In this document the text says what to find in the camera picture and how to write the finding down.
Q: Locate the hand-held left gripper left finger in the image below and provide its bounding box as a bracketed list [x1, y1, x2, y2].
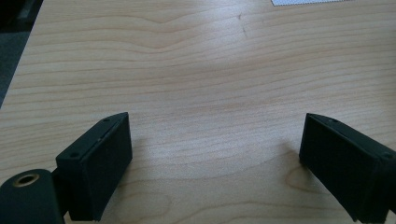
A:
[55, 111, 134, 222]

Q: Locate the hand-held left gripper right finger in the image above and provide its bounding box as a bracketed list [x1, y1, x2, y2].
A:
[298, 112, 396, 224]

